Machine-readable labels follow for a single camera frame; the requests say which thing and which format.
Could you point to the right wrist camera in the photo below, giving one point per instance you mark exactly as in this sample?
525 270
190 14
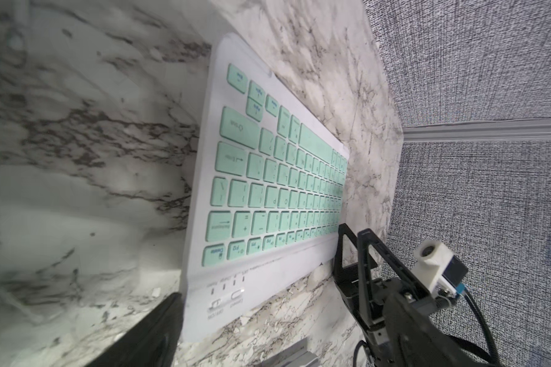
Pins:
439 270

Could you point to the green key keyboard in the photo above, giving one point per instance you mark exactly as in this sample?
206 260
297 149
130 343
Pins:
267 192

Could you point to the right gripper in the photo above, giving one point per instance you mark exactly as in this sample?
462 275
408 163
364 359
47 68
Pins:
367 297

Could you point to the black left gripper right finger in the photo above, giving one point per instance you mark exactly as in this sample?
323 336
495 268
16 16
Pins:
416 342

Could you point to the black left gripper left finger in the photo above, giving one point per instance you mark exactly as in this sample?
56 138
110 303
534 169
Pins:
152 341

